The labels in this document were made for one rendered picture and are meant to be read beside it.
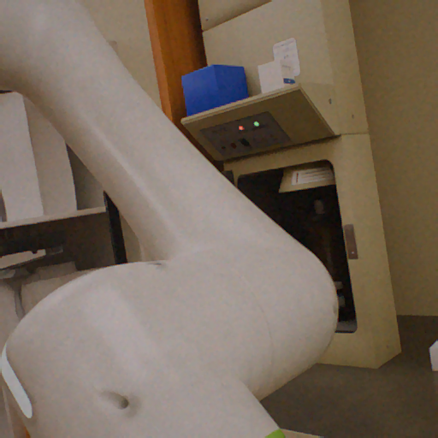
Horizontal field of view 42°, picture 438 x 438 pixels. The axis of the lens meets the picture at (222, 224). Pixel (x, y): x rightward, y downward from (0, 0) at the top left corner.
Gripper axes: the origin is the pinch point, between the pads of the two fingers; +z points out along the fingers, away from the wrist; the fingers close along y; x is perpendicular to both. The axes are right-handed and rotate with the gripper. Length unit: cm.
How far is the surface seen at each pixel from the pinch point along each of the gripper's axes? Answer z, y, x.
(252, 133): 37.5, -22.0, -14.6
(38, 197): 49, 88, -14
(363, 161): 51, -39, -5
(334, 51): 46, -39, -27
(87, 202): 86, 114, -11
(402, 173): 87, -29, -2
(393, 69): 87, -31, -28
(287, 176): 47, -22, -5
